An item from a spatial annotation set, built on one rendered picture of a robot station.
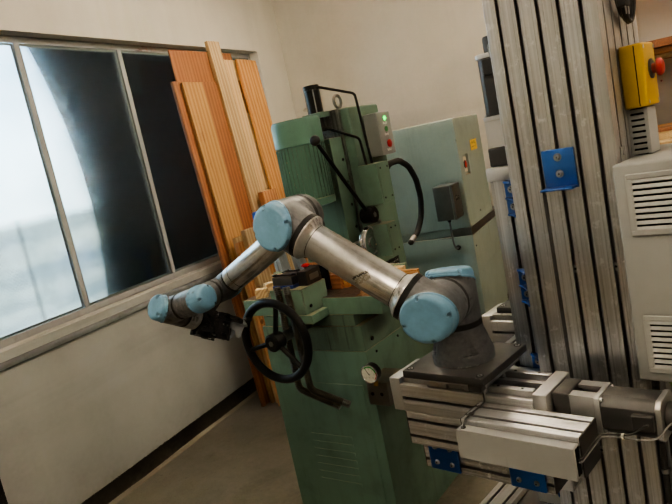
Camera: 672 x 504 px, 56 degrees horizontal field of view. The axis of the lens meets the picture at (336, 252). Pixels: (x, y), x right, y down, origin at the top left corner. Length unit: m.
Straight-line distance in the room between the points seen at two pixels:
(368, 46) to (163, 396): 2.70
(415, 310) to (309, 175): 0.94
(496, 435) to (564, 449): 0.15
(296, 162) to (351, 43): 2.57
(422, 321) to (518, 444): 0.31
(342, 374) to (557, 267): 0.93
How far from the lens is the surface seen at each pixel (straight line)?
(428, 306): 1.35
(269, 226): 1.48
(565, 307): 1.57
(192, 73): 3.87
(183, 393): 3.56
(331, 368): 2.21
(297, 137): 2.17
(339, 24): 4.72
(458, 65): 4.39
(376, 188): 2.30
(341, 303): 2.09
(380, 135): 2.39
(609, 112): 1.45
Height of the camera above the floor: 1.37
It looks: 9 degrees down
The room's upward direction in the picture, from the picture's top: 12 degrees counter-clockwise
